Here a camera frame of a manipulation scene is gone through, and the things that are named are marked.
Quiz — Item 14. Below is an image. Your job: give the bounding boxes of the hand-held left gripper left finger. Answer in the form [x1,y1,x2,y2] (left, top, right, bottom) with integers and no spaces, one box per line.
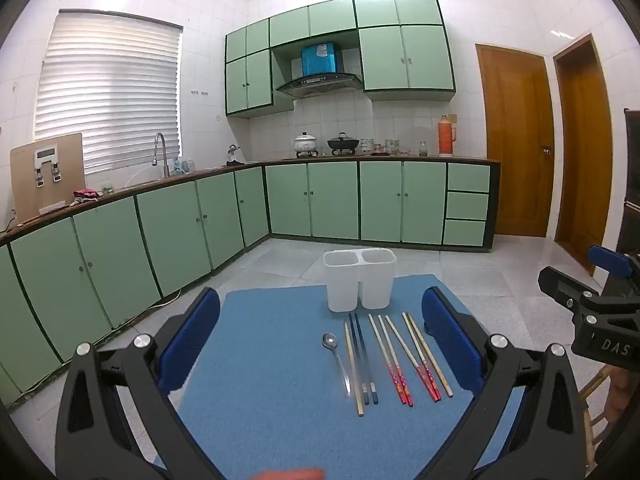
[54,287,222,480]

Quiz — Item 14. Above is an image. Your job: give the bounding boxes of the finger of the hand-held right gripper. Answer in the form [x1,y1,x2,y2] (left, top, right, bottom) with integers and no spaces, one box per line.
[537,266,603,328]
[586,245,640,286]

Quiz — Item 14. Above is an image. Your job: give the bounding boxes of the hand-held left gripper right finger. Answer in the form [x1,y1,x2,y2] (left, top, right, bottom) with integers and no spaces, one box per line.
[421,286,587,480]

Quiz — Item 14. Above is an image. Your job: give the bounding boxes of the red patterned chopstick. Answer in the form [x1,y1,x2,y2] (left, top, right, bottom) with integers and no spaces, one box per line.
[368,314,407,407]
[385,315,438,402]
[378,315,414,407]
[402,313,443,401]

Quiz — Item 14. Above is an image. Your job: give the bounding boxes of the dark blue chopstick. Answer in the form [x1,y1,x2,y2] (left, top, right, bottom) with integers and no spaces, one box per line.
[348,314,371,406]
[354,312,379,404]

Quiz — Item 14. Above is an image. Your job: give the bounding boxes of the beige wooden chopstick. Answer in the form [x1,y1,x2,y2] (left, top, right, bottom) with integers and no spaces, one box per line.
[406,311,454,398]
[343,321,365,417]

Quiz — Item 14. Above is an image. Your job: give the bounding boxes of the white plastic utensil holder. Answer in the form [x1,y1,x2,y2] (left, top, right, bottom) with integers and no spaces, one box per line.
[322,248,398,313]

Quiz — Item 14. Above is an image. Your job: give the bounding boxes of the metal spoon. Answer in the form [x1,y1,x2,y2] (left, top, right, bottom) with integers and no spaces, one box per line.
[321,332,352,397]

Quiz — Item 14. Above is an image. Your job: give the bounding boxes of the person's left hand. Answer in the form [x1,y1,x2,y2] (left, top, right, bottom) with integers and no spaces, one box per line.
[252,468,327,480]

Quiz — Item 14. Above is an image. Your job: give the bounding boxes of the wooden chair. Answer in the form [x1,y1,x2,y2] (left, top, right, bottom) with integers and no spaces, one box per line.
[580,365,621,461]

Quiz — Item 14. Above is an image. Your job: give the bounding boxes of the black appliance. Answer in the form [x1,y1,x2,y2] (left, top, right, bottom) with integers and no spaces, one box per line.
[617,107,640,261]

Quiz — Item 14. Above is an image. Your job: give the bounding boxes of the blue table mat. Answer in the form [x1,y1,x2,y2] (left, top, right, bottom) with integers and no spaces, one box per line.
[152,274,526,480]

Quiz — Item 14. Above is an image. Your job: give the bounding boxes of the plain wooden door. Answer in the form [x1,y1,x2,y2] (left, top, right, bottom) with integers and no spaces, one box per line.
[552,34,615,276]

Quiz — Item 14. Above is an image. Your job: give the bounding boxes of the metal kitchen faucet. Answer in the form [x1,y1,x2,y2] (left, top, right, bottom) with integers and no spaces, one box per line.
[151,132,171,178]

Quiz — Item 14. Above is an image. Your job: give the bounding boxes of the green base cabinets with counter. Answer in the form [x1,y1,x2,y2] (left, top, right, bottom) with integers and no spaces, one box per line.
[0,157,501,406]

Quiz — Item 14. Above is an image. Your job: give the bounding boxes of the orange thermos flask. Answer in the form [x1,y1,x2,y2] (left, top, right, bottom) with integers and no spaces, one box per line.
[438,115,458,157]

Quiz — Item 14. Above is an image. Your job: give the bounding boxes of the brown cardboard box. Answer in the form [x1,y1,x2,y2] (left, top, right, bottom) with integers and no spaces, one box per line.
[10,132,87,223]

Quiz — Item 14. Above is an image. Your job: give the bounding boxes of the black wok with lid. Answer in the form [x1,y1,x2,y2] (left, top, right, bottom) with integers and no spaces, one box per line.
[327,132,360,156]

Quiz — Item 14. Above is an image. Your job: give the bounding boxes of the white window blind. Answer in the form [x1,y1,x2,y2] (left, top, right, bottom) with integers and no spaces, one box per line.
[34,9,184,176]

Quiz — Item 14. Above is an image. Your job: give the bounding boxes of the black range hood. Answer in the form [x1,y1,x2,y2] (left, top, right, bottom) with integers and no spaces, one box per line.
[275,72,363,100]

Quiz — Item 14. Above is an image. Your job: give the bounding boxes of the blue wrapped hood chimney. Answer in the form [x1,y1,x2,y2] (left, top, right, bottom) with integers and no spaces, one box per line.
[301,42,343,77]

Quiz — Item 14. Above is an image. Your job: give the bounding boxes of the wooden door with handle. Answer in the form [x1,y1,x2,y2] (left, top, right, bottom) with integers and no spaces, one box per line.
[475,43,556,238]

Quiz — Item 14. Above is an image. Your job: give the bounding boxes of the green wall cabinets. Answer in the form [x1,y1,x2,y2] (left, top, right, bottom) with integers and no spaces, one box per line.
[224,0,457,120]

